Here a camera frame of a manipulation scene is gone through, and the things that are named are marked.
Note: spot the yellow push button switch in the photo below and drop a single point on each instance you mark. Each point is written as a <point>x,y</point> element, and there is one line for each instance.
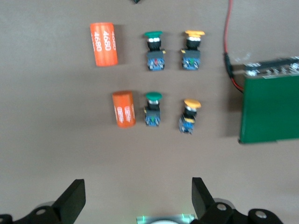
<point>191,58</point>
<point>188,121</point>

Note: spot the green belt conveyor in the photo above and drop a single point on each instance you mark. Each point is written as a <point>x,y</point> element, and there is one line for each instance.
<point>268,109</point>

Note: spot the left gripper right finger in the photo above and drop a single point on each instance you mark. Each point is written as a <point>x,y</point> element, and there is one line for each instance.
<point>205,210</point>

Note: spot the green push button switch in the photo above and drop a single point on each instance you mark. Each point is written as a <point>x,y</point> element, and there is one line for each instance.
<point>153,114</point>
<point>154,58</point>

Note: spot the orange 4680 cylinder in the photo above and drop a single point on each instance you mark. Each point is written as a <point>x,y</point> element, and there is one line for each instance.
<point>123,109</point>
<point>104,44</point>

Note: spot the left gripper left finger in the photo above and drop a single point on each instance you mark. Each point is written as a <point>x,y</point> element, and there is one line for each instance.
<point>67,205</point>

